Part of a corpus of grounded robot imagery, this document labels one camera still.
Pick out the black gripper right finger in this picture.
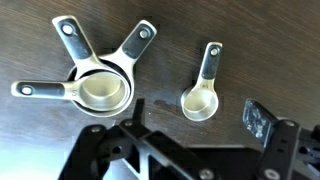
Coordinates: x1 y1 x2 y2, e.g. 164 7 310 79
242 98 320 180

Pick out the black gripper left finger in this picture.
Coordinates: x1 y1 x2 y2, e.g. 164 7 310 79
58 98 218 180

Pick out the quarter-cup steel measuring cup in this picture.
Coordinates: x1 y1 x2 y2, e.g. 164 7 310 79
180 41 224 122

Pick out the full-cup steel measuring cup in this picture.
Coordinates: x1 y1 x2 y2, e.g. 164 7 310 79
66 19 158 119

